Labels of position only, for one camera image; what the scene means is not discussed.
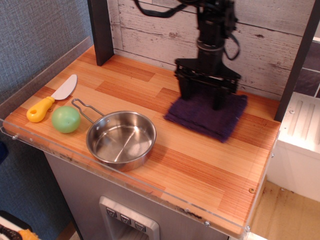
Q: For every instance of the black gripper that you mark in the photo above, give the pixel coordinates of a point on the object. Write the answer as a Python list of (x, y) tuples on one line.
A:
[(209, 69)]

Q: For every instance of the purple towel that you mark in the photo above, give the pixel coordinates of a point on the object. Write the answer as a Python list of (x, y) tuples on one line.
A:
[(197, 114)]

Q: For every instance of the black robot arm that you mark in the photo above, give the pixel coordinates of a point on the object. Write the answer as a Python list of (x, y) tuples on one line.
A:
[(216, 21)]

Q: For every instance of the small stainless steel pan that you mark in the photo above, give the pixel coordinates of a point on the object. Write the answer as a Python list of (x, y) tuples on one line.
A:
[(122, 140)]

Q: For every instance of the green toy ball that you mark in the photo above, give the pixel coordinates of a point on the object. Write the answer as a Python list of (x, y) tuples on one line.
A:
[(66, 119)]

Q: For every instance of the clear acrylic left guard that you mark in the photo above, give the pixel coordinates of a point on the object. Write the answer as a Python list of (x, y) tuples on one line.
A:
[(14, 98)]

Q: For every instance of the grey toy fridge cabinet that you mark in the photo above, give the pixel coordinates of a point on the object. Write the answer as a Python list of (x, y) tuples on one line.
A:
[(82, 191)]

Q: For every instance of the silver dispenser button panel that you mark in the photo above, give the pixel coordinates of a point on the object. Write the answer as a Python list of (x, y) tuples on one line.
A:
[(123, 223)]

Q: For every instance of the orange object bottom left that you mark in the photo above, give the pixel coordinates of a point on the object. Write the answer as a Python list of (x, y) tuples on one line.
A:
[(26, 234)]

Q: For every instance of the dark right shelf post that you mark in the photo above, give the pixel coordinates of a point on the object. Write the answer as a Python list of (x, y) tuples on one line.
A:
[(301, 55)]

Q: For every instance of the dark shelf post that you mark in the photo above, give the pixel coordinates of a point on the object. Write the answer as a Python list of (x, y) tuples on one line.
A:
[(301, 55), (101, 30)]

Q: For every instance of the dark left shelf post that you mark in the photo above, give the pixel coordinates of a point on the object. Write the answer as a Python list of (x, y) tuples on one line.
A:
[(101, 30)]

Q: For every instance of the yellow handled toy knife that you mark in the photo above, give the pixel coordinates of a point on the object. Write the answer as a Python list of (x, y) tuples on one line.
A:
[(38, 112)]

